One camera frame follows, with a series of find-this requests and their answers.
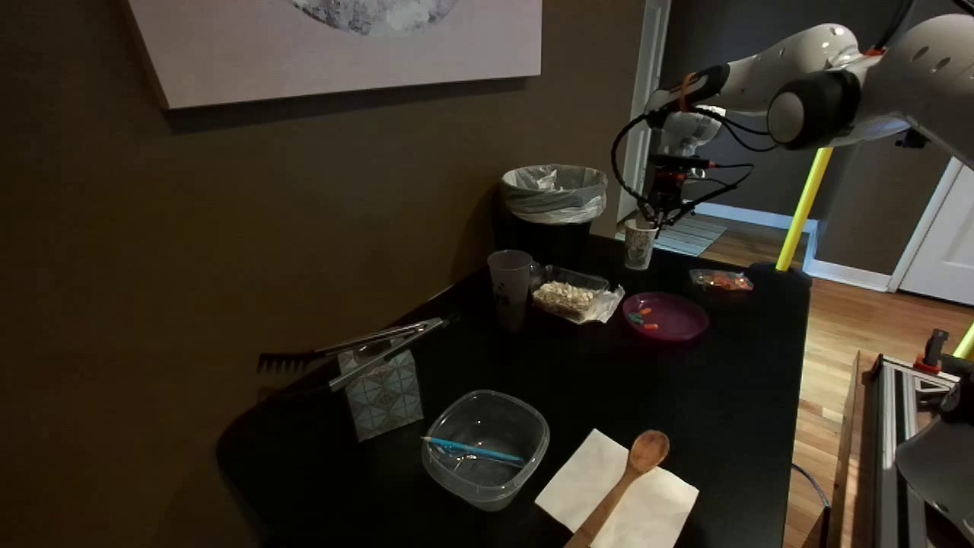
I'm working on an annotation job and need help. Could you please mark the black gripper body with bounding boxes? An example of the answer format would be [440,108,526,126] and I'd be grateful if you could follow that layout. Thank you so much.
[647,102,732,206]

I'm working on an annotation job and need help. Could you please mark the white paper coffee cup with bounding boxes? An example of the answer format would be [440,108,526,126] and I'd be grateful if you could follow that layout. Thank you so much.
[621,217,661,275]

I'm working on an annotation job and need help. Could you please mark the glass cup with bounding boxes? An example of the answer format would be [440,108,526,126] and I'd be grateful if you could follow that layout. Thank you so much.
[339,347,426,443]

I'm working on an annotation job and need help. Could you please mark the grey door mat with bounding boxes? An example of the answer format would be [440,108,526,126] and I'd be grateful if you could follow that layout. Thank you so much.
[651,206,732,261]

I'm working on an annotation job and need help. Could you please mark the orange candy packet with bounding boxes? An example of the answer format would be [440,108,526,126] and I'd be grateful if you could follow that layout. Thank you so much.
[688,264,757,294]

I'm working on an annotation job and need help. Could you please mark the dark red saucer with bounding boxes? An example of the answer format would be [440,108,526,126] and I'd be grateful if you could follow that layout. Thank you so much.
[617,289,713,349]

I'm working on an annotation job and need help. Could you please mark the clear bag of snacks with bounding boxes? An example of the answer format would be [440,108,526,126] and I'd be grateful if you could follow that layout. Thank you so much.
[531,268,627,329]

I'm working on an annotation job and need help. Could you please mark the long yellow pole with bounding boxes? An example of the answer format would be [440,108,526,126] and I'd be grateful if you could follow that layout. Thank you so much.
[773,144,837,275]

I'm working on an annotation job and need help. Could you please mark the clear plastic tumbler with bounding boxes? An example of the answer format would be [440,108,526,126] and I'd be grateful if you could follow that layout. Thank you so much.
[484,245,539,334]

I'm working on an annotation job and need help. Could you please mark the wooden spoon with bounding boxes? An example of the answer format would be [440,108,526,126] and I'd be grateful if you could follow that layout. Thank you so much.
[562,427,676,548]

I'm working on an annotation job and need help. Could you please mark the white door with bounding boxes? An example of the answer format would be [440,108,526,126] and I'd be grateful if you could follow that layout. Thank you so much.
[888,155,974,309]

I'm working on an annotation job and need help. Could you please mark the white paper napkin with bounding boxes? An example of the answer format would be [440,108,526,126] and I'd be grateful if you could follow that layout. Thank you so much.
[532,427,704,548]

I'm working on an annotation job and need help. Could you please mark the clear plastic food container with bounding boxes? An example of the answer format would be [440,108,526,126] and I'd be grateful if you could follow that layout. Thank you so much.
[418,387,554,515]

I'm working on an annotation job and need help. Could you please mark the metal tongs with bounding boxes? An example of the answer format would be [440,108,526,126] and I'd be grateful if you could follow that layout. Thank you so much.
[325,312,452,394]

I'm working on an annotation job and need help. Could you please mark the blue straw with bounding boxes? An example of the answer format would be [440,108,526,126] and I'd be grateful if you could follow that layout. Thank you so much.
[424,431,531,470]

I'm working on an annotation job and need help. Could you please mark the black and red clamp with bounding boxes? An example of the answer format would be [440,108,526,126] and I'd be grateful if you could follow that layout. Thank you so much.
[913,326,953,374]

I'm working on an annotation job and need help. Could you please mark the short yellow pole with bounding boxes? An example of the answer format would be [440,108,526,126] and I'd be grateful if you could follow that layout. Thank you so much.
[949,319,974,364]

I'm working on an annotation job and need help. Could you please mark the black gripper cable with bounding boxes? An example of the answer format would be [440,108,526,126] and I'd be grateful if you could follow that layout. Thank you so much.
[606,101,777,230]

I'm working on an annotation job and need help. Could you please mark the white door frame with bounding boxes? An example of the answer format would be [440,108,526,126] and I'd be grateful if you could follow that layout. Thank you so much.
[609,0,676,228]

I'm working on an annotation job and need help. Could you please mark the white canvas wall picture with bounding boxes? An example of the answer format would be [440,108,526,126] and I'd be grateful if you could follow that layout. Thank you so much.
[128,0,548,113]

